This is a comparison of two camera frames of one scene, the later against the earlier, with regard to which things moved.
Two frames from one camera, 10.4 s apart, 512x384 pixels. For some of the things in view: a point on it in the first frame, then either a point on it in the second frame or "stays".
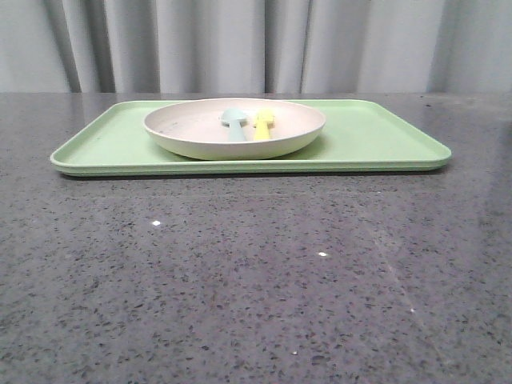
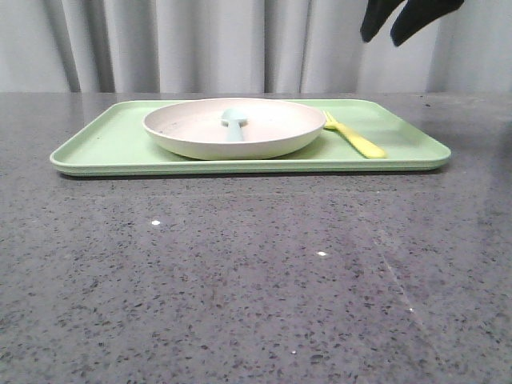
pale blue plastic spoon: x=234 y=115 stays
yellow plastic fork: x=262 y=127 to x=366 y=147
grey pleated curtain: x=462 y=46 stays
